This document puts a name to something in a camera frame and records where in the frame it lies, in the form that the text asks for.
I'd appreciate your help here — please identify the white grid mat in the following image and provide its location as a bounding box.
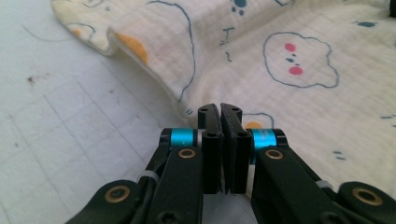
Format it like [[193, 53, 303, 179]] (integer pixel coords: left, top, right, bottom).
[[0, 0, 260, 224]]

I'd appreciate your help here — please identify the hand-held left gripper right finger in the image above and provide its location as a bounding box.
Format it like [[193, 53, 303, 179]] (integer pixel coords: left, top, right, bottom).
[[219, 102, 253, 194]]

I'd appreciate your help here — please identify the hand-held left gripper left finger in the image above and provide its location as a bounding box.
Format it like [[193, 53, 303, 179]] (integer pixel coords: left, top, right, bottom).
[[197, 103, 224, 195]]

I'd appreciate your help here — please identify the cream printed cloth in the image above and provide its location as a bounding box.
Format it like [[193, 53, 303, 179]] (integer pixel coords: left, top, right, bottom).
[[50, 0, 396, 200]]

